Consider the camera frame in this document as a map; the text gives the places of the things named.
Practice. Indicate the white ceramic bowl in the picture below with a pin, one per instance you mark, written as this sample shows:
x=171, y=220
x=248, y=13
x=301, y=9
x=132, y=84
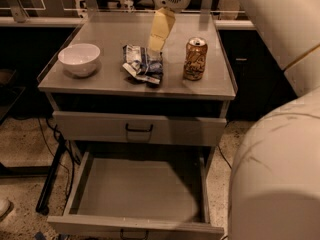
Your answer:
x=80, y=59

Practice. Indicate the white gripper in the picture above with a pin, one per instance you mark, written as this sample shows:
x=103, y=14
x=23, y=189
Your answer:
x=163, y=22

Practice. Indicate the blue chip bag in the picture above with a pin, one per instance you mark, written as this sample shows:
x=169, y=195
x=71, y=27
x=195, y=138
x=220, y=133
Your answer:
x=143, y=64

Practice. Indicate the white shoe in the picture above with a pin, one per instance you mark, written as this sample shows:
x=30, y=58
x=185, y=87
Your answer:
x=5, y=206

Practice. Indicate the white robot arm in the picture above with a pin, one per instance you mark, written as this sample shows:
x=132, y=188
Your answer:
x=274, y=187

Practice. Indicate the orange soda can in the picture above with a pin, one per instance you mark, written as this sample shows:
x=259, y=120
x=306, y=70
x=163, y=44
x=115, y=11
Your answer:
x=195, y=60

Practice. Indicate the closed upper grey drawer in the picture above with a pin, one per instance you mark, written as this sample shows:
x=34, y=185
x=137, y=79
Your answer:
x=108, y=127

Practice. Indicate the clear water bottle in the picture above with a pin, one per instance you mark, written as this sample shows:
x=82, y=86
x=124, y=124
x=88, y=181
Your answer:
x=129, y=5

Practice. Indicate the black metal frame leg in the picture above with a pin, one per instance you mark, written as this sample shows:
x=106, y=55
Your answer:
x=42, y=204

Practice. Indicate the white horizontal rail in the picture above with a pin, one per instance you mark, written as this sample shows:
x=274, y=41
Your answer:
x=73, y=22

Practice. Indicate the open middle grey drawer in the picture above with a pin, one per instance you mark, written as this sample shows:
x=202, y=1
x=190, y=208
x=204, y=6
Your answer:
x=139, y=197

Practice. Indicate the grey drawer cabinet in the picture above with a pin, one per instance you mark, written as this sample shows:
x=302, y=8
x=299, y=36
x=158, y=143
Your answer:
x=110, y=90

